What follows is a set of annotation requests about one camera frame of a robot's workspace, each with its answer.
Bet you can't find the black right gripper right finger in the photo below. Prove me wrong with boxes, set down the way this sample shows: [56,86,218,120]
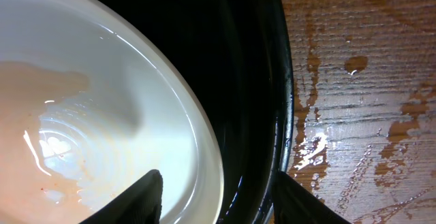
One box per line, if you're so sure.
[272,171,350,224]

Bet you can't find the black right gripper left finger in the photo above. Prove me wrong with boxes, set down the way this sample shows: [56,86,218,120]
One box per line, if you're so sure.
[80,170,163,224]

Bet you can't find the black round tray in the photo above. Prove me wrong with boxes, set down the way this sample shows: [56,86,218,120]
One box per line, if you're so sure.
[98,0,292,224]

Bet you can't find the cream white plate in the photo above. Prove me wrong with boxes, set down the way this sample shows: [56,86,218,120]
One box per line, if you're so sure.
[1,0,224,223]

